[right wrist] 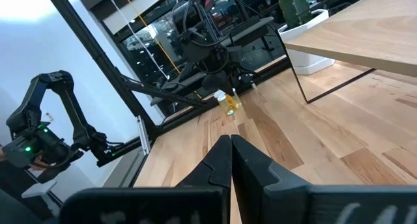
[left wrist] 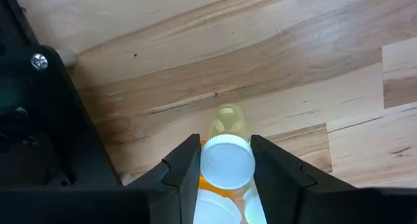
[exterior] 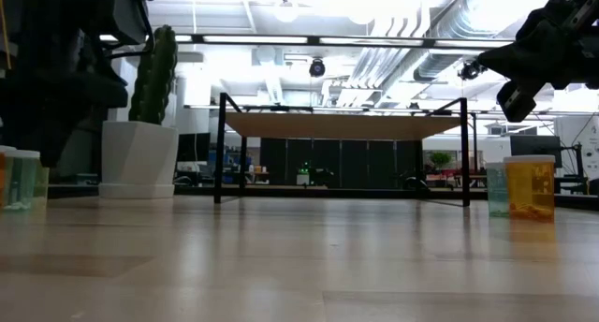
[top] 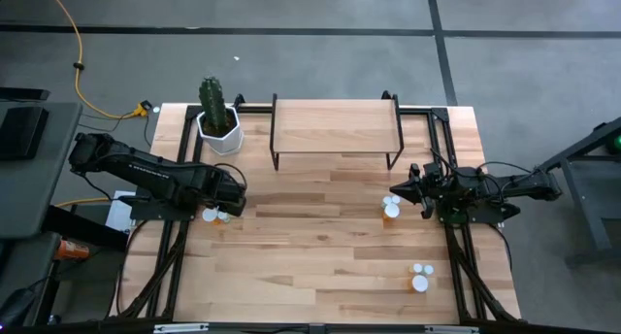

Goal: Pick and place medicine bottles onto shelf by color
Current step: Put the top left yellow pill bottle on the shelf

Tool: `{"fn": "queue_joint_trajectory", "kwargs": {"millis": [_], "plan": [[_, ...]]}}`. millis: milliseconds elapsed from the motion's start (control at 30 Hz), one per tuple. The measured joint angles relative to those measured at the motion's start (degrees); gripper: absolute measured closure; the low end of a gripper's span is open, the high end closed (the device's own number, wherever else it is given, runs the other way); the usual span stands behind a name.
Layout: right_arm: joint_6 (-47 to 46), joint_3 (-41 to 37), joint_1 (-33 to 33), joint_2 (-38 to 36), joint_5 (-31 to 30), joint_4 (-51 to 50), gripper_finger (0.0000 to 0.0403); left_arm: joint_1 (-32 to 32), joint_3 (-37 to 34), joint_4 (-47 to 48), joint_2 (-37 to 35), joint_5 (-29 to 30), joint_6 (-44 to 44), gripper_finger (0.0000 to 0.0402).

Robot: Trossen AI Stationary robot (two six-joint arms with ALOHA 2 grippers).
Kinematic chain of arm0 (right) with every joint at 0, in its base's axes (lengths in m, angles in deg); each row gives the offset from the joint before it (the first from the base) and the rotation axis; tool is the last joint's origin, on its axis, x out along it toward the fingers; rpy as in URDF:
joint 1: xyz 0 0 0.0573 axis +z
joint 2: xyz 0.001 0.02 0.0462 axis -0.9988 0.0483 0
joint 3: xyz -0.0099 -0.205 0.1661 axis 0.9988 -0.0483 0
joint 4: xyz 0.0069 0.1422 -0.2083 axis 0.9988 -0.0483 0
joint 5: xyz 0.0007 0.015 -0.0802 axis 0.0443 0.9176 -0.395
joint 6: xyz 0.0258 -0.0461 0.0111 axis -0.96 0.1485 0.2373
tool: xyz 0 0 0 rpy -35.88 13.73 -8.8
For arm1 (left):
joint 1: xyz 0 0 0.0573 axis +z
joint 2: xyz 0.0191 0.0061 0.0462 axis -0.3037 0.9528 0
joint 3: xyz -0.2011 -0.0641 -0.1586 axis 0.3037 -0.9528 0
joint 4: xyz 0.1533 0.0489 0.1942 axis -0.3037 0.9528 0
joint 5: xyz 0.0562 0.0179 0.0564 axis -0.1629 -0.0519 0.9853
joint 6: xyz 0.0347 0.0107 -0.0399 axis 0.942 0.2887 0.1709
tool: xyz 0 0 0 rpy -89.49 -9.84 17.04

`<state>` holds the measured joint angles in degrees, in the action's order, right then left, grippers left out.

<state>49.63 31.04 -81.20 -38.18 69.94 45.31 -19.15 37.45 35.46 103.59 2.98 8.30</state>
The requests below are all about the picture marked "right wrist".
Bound silver frame bracket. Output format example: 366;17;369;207
136;115;151;155

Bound yellow power cable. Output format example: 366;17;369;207
119;0;181;74

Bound white faceted plant pot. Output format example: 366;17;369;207
278;8;336;76

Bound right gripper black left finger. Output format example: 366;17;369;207
59;134;233;224

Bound clear bottle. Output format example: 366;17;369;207
213;89;236;117

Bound thin white cable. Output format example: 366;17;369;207
103;0;171;80

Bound green cactus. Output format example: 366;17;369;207
275;0;313;29

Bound wooden shelf black metal legs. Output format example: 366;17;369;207
276;0;417;104

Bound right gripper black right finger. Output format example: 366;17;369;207
231;134;417;224

